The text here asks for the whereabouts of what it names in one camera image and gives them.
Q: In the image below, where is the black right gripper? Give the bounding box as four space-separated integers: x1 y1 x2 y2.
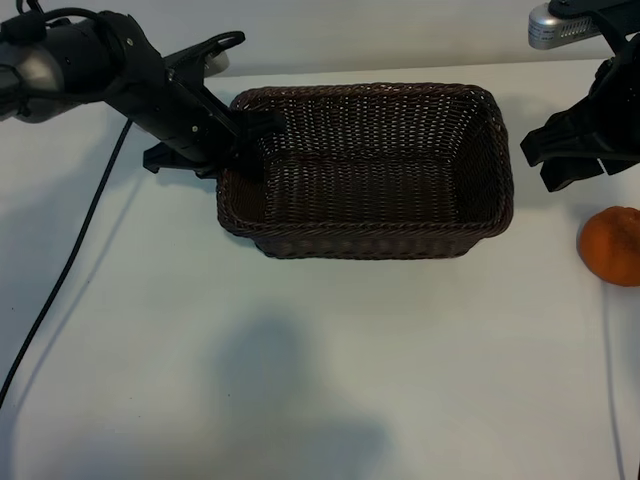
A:
519 44 640 194

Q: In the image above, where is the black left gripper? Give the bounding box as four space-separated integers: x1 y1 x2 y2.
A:
103 13 287 185

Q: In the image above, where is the orange fruit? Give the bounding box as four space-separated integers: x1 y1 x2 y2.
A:
578 204 640 287

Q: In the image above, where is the dark brown wicker basket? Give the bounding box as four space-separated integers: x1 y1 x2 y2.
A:
215 82 515 261

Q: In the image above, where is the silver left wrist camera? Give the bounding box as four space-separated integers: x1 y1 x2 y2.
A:
204 49 231 76

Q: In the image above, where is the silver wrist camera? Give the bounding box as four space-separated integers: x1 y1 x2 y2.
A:
204 49 231 76
527 0 599 50

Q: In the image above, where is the black left camera bracket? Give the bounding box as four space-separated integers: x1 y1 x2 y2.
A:
162 30 246 79

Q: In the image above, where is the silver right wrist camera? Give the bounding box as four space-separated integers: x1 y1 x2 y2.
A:
527 0 599 50

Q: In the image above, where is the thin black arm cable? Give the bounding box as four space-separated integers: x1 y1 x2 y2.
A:
0 0 101 36

